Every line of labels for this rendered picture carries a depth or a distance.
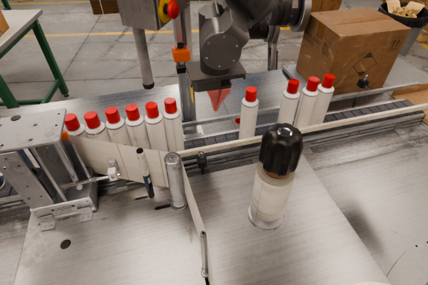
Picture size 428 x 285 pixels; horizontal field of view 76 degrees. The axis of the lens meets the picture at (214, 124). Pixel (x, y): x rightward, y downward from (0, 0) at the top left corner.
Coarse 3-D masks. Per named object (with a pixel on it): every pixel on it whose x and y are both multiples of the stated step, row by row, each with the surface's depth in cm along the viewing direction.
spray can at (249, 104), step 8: (248, 88) 80; (256, 88) 80; (248, 96) 80; (256, 96) 80; (248, 104) 81; (256, 104) 81; (248, 112) 82; (256, 112) 83; (240, 120) 87; (248, 120) 84; (256, 120) 87; (240, 128) 89; (248, 128) 86; (240, 136) 91; (248, 136) 89
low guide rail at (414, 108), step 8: (424, 104) 102; (384, 112) 98; (392, 112) 99; (400, 112) 100; (408, 112) 101; (344, 120) 95; (352, 120) 96; (360, 120) 97; (304, 128) 92; (312, 128) 92; (320, 128) 94; (328, 128) 95; (256, 136) 89; (216, 144) 86; (224, 144) 86; (232, 144) 87; (240, 144) 88; (176, 152) 84; (184, 152) 84; (192, 152) 85
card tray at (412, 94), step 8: (408, 88) 120; (416, 88) 121; (424, 88) 122; (392, 96) 119; (400, 96) 119; (408, 96) 119; (416, 96) 119; (424, 96) 119; (416, 104) 115; (424, 112) 111; (424, 120) 107
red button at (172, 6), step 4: (172, 0) 59; (164, 4) 60; (168, 4) 59; (172, 4) 58; (176, 4) 59; (164, 8) 60; (168, 8) 59; (172, 8) 58; (176, 8) 59; (164, 12) 60; (168, 12) 59; (172, 12) 59; (176, 12) 60; (168, 16) 60; (172, 16) 59; (176, 16) 60
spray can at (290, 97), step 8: (296, 80) 83; (288, 88) 84; (296, 88) 83; (288, 96) 84; (296, 96) 84; (288, 104) 86; (296, 104) 86; (280, 112) 90; (288, 112) 87; (280, 120) 91; (288, 120) 90
